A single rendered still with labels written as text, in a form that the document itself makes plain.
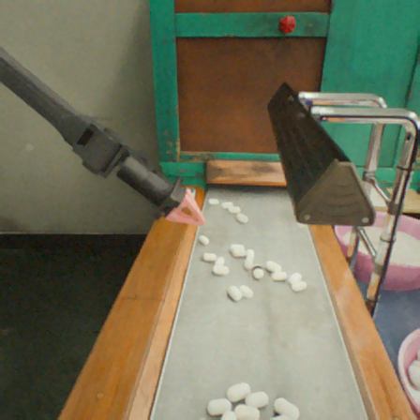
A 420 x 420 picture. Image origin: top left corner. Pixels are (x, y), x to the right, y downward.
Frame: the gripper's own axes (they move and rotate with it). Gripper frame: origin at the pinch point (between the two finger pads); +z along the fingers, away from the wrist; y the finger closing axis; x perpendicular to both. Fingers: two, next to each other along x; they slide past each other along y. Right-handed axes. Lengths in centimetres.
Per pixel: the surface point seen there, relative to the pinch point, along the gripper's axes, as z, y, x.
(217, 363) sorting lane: 11.7, -25.3, 6.0
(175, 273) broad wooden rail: 2.7, -4.2, 11.3
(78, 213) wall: -28, 119, 104
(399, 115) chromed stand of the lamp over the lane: 7.8, -11.2, -38.7
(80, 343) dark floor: 10, 43, 105
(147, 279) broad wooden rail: -1.8, -7.8, 14.1
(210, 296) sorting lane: 9.9, -9.0, 7.7
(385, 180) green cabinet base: 46, 45, -29
